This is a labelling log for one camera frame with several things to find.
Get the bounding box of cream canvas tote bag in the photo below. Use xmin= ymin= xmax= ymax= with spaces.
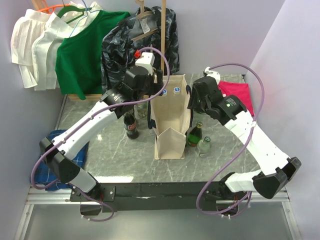
xmin=147 ymin=75 xmax=192 ymax=160

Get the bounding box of green Perrier bottle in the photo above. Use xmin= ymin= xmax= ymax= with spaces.
xmin=187 ymin=121 xmax=203 ymax=147

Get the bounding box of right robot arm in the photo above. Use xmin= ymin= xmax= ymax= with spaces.
xmin=188 ymin=76 xmax=302 ymax=199

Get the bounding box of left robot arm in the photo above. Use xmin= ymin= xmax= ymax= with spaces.
xmin=40 ymin=66 xmax=164 ymax=201

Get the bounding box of pink folded t-shirt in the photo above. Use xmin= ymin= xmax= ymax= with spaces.
xmin=218 ymin=81 xmax=255 ymax=117

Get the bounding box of Coca-Cola glass bottle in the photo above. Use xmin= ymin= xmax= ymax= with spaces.
xmin=123 ymin=112 xmax=139 ymax=140

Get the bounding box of wooden clothes rack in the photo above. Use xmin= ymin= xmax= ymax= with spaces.
xmin=67 ymin=0 xmax=170 ymax=101

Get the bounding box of dark patterned hanging shirt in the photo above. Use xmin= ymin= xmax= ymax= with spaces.
xmin=100 ymin=6 xmax=180 ymax=93

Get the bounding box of clear Chang soda bottle right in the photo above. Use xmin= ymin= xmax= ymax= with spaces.
xmin=197 ymin=136 xmax=212 ymax=158

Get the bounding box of green hanging t-shirt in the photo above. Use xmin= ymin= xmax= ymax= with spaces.
xmin=55 ymin=10 xmax=130 ymax=100

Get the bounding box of wooden hanger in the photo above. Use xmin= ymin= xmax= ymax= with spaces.
xmin=129 ymin=0 xmax=158 ymax=42

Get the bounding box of green hanger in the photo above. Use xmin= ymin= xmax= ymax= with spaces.
xmin=56 ymin=3 xmax=92 ymax=24

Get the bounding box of white hanging blouse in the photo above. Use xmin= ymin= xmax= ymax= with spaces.
xmin=10 ymin=1 xmax=101 ymax=91

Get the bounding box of orange hanger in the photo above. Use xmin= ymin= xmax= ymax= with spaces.
xmin=38 ymin=0 xmax=67 ymax=14

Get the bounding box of blue plaid cloth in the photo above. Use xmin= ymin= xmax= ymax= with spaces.
xmin=34 ymin=129 xmax=89 ymax=192

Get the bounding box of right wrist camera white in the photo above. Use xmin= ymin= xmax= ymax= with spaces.
xmin=203 ymin=67 xmax=221 ymax=84

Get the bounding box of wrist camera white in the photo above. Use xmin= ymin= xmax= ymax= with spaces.
xmin=203 ymin=67 xmax=221 ymax=84
xmin=135 ymin=52 xmax=155 ymax=75

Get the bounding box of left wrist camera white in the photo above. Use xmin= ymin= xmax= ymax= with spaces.
xmin=135 ymin=52 xmax=155 ymax=75

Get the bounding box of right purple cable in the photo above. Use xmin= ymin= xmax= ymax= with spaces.
xmin=196 ymin=62 xmax=265 ymax=219

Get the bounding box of purple cable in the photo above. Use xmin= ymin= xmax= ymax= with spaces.
xmin=196 ymin=62 xmax=265 ymax=219
xmin=30 ymin=46 xmax=171 ymax=223

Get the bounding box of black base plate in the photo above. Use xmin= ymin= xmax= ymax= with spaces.
xmin=70 ymin=181 xmax=246 ymax=212

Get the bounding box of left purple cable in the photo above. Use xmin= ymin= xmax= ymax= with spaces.
xmin=30 ymin=46 xmax=171 ymax=223

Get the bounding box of aluminium rail frame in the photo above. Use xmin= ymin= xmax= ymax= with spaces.
xmin=13 ymin=181 xmax=302 ymax=240

